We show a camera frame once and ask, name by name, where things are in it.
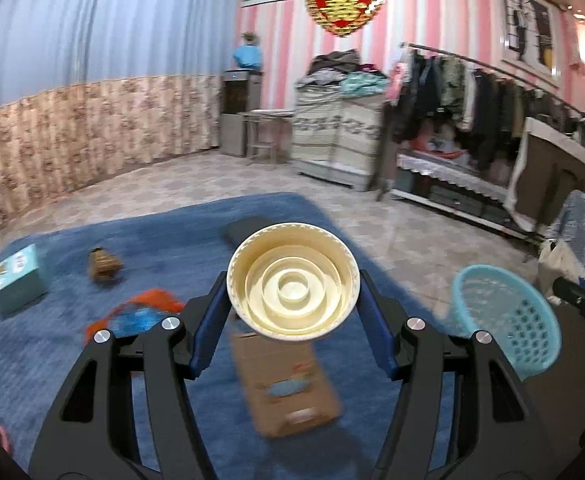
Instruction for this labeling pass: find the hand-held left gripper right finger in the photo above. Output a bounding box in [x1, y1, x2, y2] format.
[357, 269, 555, 480]

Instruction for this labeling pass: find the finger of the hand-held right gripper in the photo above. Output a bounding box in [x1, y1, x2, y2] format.
[552, 276, 585, 346]

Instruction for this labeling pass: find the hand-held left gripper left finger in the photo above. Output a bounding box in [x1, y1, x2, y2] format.
[30, 271, 229, 480]

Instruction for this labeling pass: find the orange blue snack packet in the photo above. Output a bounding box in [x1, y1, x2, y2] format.
[83, 288, 186, 346]

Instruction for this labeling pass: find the blue foil wrapper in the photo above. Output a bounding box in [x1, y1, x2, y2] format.
[110, 307, 166, 333]

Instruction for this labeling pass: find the teal plastic basket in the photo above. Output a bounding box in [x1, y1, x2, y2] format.
[449, 265, 563, 381]

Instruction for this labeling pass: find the cream plastic bowl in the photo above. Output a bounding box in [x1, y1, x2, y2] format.
[226, 223, 360, 343]

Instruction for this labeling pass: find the small brown ornament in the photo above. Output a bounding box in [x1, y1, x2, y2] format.
[87, 247, 124, 283]

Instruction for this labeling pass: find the white cloth bag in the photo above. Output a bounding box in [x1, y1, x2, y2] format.
[537, 240, 580, 301]

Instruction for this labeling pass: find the blue patterned chair cover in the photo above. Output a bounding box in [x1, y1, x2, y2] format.
[545, 190, 585, 271]

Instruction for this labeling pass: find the black case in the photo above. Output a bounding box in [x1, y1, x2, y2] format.
[224, 215, 273, 248]

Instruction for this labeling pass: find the blue knitted blanket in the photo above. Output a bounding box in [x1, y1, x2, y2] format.
[0, 192, 458, 480]

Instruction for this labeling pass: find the low cabinet with lace cloth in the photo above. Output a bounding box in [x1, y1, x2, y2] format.
[389, 152, 543, 241]

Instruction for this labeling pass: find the red printed bag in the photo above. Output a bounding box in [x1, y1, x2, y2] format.
[419, 132, 465, 161]

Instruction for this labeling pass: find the teal tissue box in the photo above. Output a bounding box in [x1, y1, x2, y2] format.
[0, 244, 48, 315]

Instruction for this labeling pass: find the cabinet with patterned cloth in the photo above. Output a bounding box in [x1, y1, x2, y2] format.
[292, 85, 385, 192]

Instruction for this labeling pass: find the grey water dispenser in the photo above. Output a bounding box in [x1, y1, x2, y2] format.
[221, 69, 264, 158]

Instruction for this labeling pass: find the small round side table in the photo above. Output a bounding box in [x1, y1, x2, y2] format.
[242, 109, 295, 165]

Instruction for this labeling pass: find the row of hanging clothes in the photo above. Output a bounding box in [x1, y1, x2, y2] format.
[385, 47, 585, 171]

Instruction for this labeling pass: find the pile of clothes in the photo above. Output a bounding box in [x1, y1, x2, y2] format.
[297, 50, 390, 97]

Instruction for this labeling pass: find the blue floral curtain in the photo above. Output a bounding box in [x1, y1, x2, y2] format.
[0, 0, 246, 231]

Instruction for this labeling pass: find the blue covered water bottle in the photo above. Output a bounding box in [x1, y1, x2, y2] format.
[231, 44, 264, 71]

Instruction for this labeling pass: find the metal clothes rack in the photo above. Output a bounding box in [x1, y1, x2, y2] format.
[377, 42, 585, 201]

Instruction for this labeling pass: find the brown board with white frame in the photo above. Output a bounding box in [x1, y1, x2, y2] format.
[505, 117, 585, 226]

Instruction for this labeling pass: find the wall poster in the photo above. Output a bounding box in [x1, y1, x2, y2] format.
[499, 0, 563, 81]

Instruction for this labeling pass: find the red heart wall decoration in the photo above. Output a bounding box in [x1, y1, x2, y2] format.
[305, 0, 384, 38]

